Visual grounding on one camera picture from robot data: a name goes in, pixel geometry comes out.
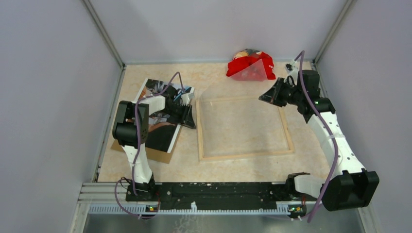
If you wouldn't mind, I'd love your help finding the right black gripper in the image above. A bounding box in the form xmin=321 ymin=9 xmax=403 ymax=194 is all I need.
xmin=259 ymin=78 xmax=303 ymax=107

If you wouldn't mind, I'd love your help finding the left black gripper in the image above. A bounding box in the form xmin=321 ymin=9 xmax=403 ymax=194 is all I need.
xmin=161 ymin=103 xmax=196 ymax=129

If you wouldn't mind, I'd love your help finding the printed photo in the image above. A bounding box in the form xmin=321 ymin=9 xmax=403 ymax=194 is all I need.
xmin=136 ymin=79 xmax=194 ymax=153

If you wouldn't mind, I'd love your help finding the clear plastic sheet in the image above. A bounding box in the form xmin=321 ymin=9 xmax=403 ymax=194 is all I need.
xmin=196 ymin=61 xmax=294 ymax=161

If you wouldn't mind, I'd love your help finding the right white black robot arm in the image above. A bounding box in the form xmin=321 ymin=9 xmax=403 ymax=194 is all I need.
xmin=258 ymin=70 xmax=379 ymax=211

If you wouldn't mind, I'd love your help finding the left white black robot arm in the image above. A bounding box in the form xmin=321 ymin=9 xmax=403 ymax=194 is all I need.
xmin=112 ymin=93 xmax=196 ymax=201

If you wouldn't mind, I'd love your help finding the red cloth bundle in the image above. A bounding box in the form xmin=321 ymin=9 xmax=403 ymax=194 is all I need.
xmin=226 ymin=49 xmax=276 ymax=82

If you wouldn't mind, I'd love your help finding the brown cardboard backing board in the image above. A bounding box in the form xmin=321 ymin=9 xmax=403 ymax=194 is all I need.
xmin=110 ymin=78 xmax=196 ymax=165

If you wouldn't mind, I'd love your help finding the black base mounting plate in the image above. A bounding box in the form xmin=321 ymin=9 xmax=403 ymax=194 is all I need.
xmin=125 ymin=182 xmax=318 ymax=211

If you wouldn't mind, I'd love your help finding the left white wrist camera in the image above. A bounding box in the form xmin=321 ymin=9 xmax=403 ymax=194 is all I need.
xmin=180 ymin=92 xmax=195 ymax=105

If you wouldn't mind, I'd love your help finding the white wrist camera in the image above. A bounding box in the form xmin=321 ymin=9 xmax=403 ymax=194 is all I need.
xmin=180 ymin=92 xmax=195 ymax=105
xmin=285 ymin=60 xmax=300 ymax=76

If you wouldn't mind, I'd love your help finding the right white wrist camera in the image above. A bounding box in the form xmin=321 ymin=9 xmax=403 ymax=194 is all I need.
xmin=285 ymin=60 xmax=300 ymax=76

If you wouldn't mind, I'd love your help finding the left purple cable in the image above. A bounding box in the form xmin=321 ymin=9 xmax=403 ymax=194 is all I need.
xmin=115 ymin=71 xmax=187 ymax=220

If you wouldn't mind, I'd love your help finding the purple cable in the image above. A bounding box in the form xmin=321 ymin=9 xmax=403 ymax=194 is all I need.
xmin=293 ymin=50 xmax=340 ymax=224
xmin=115 ymin=71 xmax=187 ymax=220

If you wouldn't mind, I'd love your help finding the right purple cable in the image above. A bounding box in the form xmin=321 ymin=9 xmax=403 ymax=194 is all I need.
xmin=293 ymin=50 xmax=340 ymax=224

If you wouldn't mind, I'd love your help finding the aluminium rail front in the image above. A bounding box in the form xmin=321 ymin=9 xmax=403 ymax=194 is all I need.
xmin=70 ymin=182 xmax=381 ymax=233

